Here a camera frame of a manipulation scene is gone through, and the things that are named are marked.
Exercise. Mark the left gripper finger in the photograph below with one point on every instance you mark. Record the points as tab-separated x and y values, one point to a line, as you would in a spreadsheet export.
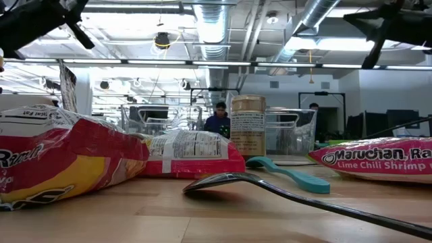
81	35
76	7

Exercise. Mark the brown snack pouch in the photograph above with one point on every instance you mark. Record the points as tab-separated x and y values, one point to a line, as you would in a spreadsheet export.
68	87

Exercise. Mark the lime chili shrimp ramen packet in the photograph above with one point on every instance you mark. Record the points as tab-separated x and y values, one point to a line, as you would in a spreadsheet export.
378	162

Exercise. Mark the white building column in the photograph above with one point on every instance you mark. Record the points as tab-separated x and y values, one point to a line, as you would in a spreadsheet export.
83	91

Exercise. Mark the row of dark monitors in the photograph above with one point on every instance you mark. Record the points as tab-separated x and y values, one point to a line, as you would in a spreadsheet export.
378	123

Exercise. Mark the thin black diagonal strut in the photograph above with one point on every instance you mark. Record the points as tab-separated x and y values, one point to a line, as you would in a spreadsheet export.
401	126

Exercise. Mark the person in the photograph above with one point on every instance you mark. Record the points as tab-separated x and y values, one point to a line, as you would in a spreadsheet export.
217	123
314	107

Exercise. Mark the small white bottle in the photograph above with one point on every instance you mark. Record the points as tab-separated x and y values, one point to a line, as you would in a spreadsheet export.
402	132

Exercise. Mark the clear plastic bin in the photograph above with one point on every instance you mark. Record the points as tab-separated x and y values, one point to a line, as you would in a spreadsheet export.
290	135
158	118

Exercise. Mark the red ramen noodle packet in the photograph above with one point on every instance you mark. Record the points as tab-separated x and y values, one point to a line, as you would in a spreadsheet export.
195	158
67	152

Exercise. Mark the long ceiling light bar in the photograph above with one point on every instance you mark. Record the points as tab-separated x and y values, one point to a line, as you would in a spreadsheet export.
216	63

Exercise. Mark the teal plastic spoon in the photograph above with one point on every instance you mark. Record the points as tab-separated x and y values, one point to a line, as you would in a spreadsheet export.
297	179

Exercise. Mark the black spoon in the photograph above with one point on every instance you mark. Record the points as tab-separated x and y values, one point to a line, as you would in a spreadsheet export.
219	179

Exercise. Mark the black gantry frame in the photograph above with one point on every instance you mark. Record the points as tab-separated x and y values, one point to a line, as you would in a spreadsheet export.
322	93

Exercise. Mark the silver ventilation duct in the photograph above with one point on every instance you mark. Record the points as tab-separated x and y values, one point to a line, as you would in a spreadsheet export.
314	13
211	27

